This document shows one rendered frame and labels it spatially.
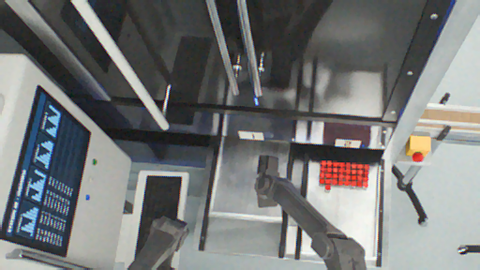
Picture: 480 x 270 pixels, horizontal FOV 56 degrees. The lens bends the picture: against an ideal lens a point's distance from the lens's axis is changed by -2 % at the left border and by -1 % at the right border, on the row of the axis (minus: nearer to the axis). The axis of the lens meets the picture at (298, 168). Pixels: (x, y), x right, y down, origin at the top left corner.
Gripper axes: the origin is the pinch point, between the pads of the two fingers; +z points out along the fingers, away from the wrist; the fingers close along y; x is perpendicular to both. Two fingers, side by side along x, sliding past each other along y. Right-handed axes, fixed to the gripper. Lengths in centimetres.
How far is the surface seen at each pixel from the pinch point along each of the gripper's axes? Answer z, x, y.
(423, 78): -48, -45, 19
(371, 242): 7.3, -34.5, -19.1
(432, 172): 103, -88, 20
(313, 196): 9.2, -15.5, -0.5
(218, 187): 9.1, 19.0, 5.8
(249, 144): 11.6, 6.7, 21.8
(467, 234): 98, -100, -18
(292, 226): 7.6, -6.8, -10.8
